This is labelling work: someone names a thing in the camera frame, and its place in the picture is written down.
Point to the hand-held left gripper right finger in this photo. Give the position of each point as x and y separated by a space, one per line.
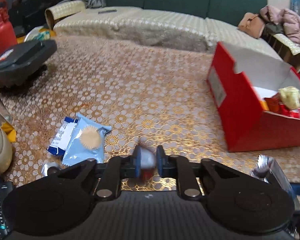
160 161

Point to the silver foil snack packet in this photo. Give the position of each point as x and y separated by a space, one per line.
275 172

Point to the beige sofa cover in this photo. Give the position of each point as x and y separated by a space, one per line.
152 27

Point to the red white candy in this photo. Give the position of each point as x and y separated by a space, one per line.
147 160

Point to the white blue snack packet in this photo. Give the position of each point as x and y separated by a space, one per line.
62 135

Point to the dark glass window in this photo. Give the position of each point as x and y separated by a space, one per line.
27 0

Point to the yellow packet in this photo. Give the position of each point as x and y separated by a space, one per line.
10 132

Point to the pink puffer jacket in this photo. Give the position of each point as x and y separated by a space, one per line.
292 25

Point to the red striped snack packet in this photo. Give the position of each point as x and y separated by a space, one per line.
273 103

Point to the red water bottle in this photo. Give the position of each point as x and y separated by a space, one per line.
3 35

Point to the red cardboard box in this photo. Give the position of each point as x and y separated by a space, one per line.
242 120

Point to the black case with red label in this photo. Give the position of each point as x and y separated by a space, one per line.
20 60

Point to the slim dark remote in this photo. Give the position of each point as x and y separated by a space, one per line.
107 11

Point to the dark grey cloth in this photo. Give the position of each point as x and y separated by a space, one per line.
272 30

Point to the tan bag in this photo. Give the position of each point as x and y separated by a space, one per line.
251 25

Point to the beige armrest cover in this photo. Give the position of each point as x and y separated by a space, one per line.
65 10
290 46

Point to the orange snack packet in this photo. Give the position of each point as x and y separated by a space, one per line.
265 104

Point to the green tissue pack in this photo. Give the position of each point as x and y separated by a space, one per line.
38 33

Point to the blue cookie snack packet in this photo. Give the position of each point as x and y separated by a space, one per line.
90 135

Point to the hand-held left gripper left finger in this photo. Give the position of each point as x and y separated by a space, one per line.
137 162

